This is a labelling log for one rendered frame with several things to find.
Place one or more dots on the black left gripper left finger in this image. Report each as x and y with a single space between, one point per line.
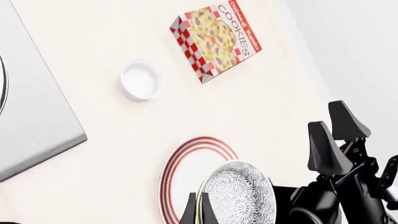
191 212

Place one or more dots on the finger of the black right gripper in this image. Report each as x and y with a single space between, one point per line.
345 121
325 151

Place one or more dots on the white ramekin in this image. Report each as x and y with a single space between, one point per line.
138 81

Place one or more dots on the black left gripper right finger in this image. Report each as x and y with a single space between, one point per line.
206 212

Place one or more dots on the white plate with red rings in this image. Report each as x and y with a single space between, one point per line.
186 168

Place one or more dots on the red checkered cookie box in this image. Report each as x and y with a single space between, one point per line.
214 42

